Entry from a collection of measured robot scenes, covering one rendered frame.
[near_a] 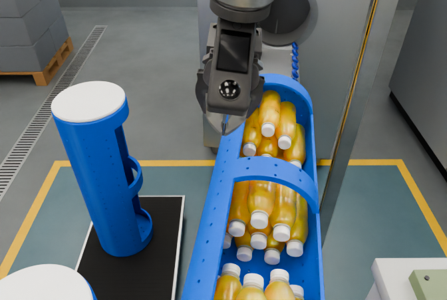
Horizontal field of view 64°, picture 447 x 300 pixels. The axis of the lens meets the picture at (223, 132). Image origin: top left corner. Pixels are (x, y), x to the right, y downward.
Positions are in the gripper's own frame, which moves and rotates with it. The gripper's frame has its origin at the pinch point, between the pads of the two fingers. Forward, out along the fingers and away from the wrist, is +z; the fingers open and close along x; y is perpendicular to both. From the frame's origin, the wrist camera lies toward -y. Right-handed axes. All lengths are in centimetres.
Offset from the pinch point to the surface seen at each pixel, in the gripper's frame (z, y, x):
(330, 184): 91, 65, -54
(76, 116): 56, 55, 53
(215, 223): 28.0, 1.0, -1.0
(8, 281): 48, -7, 45
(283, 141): 38, 37, -20
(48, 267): 48, -3, 37
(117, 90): 56, 73, 42
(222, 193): 28.7, 9.3, -1.9
